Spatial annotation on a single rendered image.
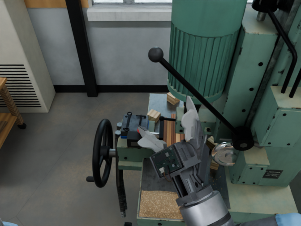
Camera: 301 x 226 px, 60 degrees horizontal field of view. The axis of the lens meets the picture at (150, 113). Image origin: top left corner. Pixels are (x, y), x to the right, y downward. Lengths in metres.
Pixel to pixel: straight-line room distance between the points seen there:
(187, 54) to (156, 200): 0.46
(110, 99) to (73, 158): 0.72
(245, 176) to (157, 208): 0.29
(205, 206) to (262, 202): 0.59
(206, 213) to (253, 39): 0.41
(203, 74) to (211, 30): 0.13
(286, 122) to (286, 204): 0.49
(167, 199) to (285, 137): 0.40
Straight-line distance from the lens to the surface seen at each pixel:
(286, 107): 0.68
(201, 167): 0.59
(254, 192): 1.11
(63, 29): 2.34
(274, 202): 1.12
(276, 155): 0.97
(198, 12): 0.62
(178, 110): 0.93
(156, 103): 1.19
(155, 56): 0.58
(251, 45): 0.69
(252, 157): 0.84
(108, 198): 1.94
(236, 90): 0.77
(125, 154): 0.99
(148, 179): 0.95
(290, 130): 0.74
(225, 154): 0.89
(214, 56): 0.68
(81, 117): 2.45
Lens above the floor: 1.72
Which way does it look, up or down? 46 degrees down
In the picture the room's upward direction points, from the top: straight up
